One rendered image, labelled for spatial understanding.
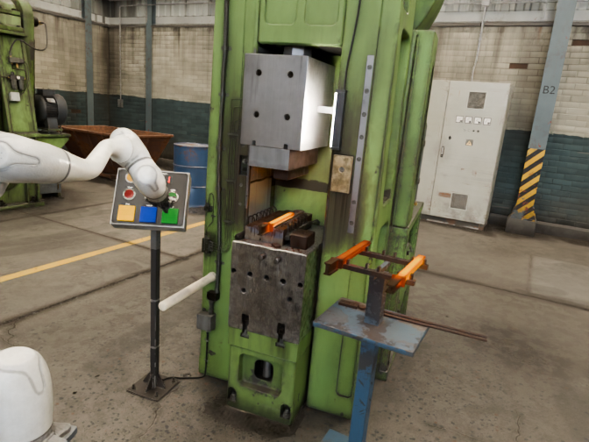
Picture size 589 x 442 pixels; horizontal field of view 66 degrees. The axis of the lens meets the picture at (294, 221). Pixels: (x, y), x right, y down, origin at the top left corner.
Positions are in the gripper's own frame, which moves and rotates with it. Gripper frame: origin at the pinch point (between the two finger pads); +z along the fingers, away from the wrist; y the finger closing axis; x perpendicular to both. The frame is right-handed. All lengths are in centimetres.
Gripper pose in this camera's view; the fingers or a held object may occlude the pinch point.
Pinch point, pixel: (165, 207)
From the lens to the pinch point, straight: 210.6
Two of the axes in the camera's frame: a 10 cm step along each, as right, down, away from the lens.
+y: 9.9, 0.6, 0.9
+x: 0.4, -9.6, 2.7
